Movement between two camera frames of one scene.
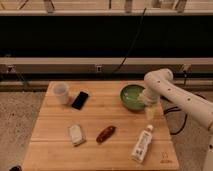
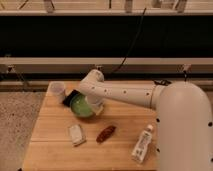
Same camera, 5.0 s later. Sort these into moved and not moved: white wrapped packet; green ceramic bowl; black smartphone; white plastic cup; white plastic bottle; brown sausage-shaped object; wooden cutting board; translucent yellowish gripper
Moved: black smartphone; green ceramic bowl; translucent yellowish gripper
Not moved: white plastic cup; brown sausage-shaped object; white wrapped packet; white plastic bottle; wooden cutting board
